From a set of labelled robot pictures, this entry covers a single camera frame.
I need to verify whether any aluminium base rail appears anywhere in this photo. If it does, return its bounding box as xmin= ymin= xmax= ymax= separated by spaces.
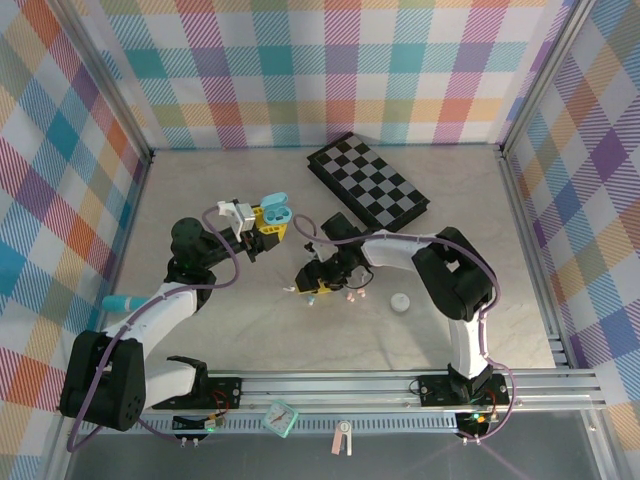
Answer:
xmin=53 ymin=368 xmax=607 ymax=416

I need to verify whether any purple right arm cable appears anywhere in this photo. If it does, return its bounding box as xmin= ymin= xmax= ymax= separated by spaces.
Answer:
xmin=293 ymin=214 xmax=516 ymax=444

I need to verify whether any blue earbud charging case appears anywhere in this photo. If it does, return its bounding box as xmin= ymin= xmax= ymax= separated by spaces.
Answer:
xmin=259 ymin=192 xmax=294 ymax=226

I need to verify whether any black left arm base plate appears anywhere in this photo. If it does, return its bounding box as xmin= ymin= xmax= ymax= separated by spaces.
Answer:
xmin=151 ymin=374 xmax=245 ymax=411

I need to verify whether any black folding chessboard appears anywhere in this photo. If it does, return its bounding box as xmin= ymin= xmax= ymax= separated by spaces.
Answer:
xmin=306 ymin=132 xmax=431 ymax=242

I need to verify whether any aluminium side rail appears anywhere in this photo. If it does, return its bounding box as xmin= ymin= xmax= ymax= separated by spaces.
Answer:
xmin=498 ymin=149 xmax=574 ymax=371

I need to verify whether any teal cylinder marker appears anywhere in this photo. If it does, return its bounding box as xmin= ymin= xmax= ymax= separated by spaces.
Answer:
xmin=102 ymin=294 xmax=146 ymax=314

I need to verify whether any aluminium corner post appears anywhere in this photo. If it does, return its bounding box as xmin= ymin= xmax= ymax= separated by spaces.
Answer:
xmin=498 ymin=0 xmax=601 ymax=154
xmin=47 ymin=0 xmax=154 ymax=164

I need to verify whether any teal square clock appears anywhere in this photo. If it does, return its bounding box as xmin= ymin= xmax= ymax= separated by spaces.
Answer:
xmin=263 ymin=399 xmax=300 ymax=440

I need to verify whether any pink and white tag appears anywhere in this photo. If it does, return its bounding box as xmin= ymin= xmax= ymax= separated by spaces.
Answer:
xmin=331 ymin=420 xmax=354 ymax=457

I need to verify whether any slotted grey cable duct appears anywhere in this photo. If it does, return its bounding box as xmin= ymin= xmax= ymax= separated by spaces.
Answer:
xmin=79 ymin=417 xmax=461 ymax=435

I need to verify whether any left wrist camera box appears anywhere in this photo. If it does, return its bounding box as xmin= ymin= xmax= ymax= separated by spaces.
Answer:
xmin=217 ymin=198 xmax=257 ymax=235

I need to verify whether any small controller board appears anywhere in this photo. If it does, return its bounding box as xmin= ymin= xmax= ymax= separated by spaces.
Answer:
xmin=457 ymin=409 xmax=496 ymax=436
xmin=172 ymin=412 xmax=225 ymax=434

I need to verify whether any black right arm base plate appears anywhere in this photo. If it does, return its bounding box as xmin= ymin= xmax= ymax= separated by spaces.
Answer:
xmin=416 ymin=372 xmax=511 ymax=407

